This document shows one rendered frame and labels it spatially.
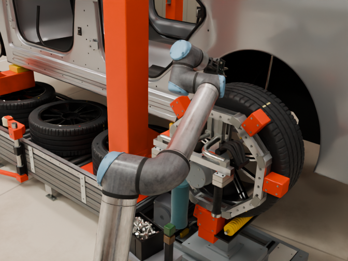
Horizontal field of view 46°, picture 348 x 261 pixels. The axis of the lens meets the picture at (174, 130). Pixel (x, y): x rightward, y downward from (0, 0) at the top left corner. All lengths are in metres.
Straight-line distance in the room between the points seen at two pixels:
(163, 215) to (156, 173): 1.27
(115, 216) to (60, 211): 1.90
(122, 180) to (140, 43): 1.00
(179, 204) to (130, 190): 0.82
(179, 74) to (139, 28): 0.47
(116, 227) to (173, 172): 0.24
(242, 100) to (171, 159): 0.73
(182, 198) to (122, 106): 0.56
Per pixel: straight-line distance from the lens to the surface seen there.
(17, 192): 3.45
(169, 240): 1.90
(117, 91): 2.15
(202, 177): 1.86
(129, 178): 1.24
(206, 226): 2.18
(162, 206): 2.47
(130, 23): 2.03
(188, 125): 1.40
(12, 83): 4.00
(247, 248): 2.49
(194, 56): 1.74
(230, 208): 2.05
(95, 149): 2.86
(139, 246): 1.97
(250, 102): 1.89
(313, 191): 3.57
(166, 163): 1.24
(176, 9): 5.38
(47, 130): 3.24
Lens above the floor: 1.82
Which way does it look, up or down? 25 degrees down
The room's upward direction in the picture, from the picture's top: 2 degrees clockwise
